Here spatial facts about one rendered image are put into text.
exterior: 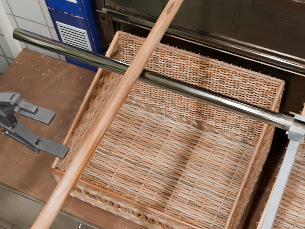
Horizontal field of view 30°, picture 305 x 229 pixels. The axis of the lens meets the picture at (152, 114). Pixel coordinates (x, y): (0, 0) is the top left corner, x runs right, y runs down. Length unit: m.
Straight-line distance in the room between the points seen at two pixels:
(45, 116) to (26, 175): 0.76
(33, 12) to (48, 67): 0.21
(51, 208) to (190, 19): 0.76
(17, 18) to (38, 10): 0.15
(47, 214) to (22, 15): 1.15
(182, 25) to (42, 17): 0.60
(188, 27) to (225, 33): 0.11
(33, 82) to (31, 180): 0.40
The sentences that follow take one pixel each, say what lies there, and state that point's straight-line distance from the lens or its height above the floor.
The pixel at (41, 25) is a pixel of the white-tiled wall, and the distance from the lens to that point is 2.11.
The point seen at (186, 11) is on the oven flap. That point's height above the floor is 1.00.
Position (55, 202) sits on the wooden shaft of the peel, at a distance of 1.12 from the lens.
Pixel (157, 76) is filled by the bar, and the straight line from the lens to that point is 1.27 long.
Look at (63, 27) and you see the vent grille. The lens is 1.97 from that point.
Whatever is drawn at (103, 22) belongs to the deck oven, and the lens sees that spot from 1.89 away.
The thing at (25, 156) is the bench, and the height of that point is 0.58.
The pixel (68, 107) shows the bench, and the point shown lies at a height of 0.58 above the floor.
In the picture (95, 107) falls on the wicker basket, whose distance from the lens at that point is 1.82.
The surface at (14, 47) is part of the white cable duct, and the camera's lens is 2.31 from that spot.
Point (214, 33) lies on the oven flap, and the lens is 1.64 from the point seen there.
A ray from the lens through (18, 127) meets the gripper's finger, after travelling 1.30.
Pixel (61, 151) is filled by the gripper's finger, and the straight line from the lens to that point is 1.27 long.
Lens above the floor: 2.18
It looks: 56 degrees down
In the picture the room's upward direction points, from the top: 10 degrees counter-clockwise
